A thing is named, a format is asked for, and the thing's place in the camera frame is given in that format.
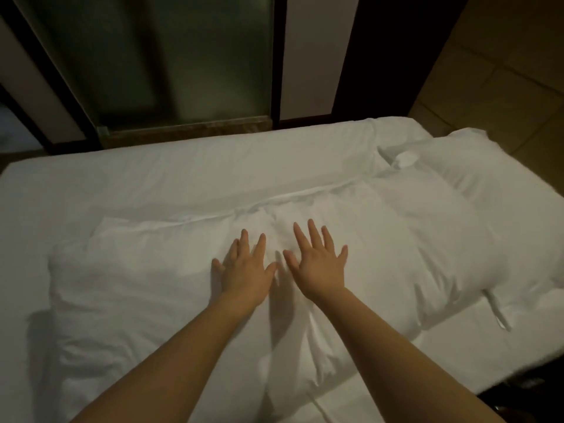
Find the person's left hand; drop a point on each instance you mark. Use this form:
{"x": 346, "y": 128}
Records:
{"x": 242, "y": 277}

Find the person's right hand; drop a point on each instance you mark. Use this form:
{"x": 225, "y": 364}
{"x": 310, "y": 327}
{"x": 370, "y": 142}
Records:
{"x": 319, "y": 268}

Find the white duvet cover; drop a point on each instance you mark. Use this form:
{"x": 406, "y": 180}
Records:
{"x": 132, "y": 277}

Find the white bed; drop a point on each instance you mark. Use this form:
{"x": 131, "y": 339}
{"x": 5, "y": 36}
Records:
{"x": 132, "y": 171}

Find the white pillow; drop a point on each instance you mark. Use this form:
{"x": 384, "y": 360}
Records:
{"x": 511, "y": 198}

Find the person's left forearm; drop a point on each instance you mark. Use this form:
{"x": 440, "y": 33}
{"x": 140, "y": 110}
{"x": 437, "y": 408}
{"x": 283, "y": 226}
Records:
{"x": 167, "y": 365}

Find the person's right forearm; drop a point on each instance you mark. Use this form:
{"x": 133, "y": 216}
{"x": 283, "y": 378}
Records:
{"x": 405, "y": 365}

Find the tan padded headboard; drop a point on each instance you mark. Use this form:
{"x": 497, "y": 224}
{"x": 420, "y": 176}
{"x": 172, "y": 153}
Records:
{"x": 511, "y": 75}

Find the dark wooden wall panel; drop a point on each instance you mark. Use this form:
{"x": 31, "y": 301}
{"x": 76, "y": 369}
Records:
{"x": 396, "y": 48}

